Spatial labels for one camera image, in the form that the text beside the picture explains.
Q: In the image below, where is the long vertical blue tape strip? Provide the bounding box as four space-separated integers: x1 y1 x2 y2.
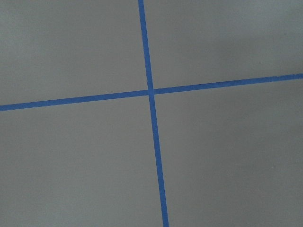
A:
138 0 169 227

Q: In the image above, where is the long horizontal blue tape strip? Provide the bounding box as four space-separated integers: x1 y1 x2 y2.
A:
0 73 303 111

